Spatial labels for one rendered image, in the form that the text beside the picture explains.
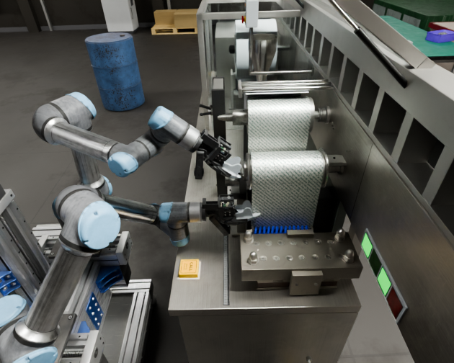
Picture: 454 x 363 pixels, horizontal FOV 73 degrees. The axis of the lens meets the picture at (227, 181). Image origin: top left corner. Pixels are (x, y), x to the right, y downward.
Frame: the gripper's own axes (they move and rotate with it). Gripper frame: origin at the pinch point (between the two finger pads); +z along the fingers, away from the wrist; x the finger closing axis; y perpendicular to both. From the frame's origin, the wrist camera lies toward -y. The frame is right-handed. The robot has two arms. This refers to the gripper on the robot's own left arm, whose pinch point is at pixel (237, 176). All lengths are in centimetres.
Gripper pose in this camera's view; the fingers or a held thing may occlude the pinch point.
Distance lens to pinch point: 109.2
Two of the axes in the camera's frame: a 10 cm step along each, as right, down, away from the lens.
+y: 6.2, -6.3, -4.7
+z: 7.8, 4.9, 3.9
